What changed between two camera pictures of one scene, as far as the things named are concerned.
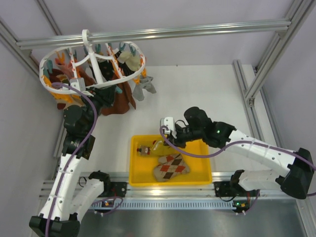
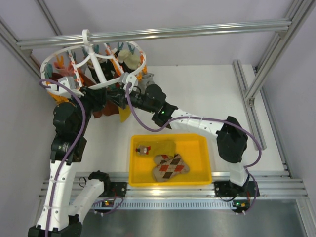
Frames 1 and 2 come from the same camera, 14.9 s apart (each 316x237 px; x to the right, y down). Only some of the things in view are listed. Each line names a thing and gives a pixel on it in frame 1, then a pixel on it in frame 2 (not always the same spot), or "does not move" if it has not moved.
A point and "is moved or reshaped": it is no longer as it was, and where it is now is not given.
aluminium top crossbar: [156, 34] does not move
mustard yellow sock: [159, 148] → [125, 113]
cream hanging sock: [133, 63] does not move
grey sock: [145, 84] is moved or reshaped
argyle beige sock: [170, 166] does not move
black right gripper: [177, 141] → [119, 97]
